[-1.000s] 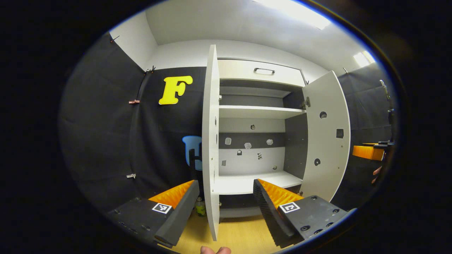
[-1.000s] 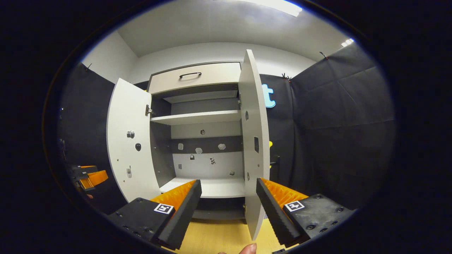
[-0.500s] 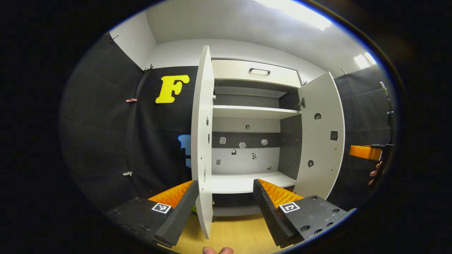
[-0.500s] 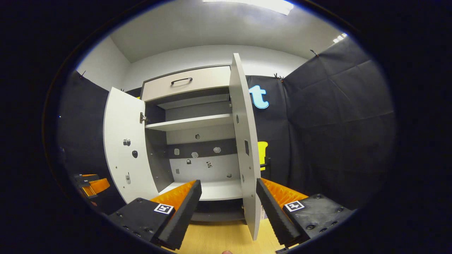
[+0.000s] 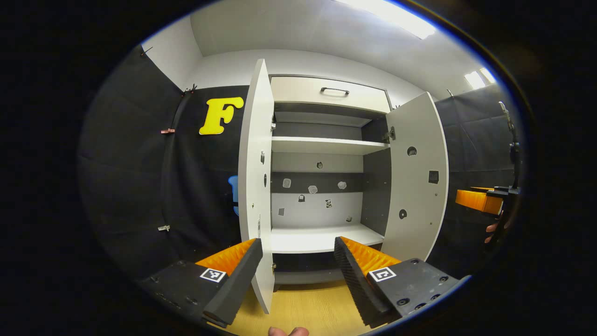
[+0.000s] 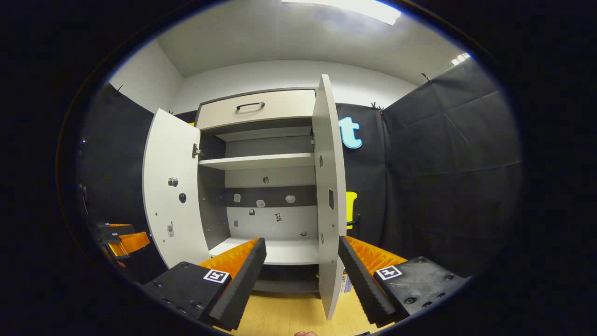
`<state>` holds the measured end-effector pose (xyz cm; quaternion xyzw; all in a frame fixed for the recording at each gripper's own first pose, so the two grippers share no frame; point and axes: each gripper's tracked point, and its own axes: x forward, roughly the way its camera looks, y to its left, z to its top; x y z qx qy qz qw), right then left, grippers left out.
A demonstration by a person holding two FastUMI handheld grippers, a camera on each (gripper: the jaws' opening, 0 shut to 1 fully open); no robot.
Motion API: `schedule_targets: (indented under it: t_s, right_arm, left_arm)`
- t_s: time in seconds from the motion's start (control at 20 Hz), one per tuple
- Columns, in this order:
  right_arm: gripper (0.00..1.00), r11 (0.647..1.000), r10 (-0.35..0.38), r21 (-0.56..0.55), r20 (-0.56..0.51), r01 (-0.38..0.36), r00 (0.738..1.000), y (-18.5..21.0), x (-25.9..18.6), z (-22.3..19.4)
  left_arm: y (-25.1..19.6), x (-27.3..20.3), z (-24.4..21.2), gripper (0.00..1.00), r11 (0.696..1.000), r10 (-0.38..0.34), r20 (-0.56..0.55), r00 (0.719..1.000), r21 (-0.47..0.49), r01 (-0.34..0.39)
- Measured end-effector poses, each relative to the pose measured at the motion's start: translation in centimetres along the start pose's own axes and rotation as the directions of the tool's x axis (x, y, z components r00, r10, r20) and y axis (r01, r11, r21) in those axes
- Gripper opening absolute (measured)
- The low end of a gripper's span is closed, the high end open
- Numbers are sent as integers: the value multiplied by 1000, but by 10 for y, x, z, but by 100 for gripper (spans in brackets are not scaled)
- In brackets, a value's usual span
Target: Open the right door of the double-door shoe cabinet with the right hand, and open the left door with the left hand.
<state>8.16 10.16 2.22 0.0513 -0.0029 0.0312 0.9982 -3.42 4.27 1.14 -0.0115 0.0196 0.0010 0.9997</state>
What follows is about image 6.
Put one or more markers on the long ceiling light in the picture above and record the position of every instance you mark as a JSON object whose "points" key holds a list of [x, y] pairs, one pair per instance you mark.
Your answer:
{"points": [[354, 9]]}

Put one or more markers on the small ceiling light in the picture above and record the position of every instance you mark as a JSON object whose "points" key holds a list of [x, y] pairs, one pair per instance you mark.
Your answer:
{"points": [[460, 59]]}

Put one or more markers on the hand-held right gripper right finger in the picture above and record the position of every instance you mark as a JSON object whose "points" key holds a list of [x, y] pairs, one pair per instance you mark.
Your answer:
{"points": [[361, 284]]}

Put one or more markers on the cabinet door with camera sticker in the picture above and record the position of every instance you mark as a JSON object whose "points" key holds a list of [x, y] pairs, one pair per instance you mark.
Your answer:
{"points": [[168, 154]]}

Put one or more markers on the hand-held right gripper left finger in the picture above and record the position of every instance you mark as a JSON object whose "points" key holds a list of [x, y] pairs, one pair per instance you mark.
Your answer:
{"points": [[242, 284]]}

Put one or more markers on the white inner shelf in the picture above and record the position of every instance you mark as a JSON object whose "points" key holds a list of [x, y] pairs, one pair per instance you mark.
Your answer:
{"points": [[256, 161]]}

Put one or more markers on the cabinet door with headphones sticker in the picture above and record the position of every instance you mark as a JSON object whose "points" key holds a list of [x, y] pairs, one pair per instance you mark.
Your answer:
{"points": [[329, 163]]}

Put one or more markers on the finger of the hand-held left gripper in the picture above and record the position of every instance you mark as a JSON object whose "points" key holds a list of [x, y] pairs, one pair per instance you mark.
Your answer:
{"points": [[114, 232], [133, 242]]}

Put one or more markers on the black backdrop cloth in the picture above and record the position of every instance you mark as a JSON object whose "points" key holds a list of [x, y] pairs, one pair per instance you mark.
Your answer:
{"points": [[443, 163]]}

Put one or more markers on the beige cabinet drawer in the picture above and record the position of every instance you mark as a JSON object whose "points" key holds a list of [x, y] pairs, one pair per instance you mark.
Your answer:
{"points": [[289, 107]]}

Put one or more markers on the beige double-door shoe cabinet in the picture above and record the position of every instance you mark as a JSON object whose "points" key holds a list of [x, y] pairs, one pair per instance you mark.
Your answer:
{"points": [[275, 221]]}

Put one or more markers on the metal door hinge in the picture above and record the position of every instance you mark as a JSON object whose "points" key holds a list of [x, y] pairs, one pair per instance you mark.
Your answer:
{"points": [[197, 150]]}

